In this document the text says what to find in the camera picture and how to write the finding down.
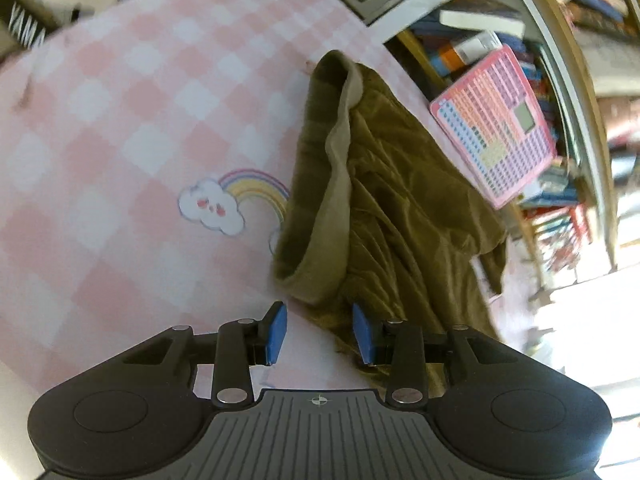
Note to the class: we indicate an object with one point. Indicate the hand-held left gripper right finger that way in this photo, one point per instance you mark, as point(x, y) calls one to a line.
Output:
point(362, 332)

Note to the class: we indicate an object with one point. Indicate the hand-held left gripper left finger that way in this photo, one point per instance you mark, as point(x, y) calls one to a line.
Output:
point(276, 332)

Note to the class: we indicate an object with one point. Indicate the olive brown garment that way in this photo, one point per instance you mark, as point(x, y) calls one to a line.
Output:
point(390, 185)

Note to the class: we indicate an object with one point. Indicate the row of colourful books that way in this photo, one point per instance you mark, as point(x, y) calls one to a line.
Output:
point(560, 215)

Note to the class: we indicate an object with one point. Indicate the pink keyboard learning toy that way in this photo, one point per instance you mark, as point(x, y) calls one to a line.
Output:
point(495, 120)

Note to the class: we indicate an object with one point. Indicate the pink checked table mat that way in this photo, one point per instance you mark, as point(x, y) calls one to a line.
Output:
point(125, 110)

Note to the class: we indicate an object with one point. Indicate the white and orange box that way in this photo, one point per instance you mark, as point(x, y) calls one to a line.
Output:
point(475, 47)

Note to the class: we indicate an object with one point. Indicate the thick white book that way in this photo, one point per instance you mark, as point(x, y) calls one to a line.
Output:
point(480, 21)

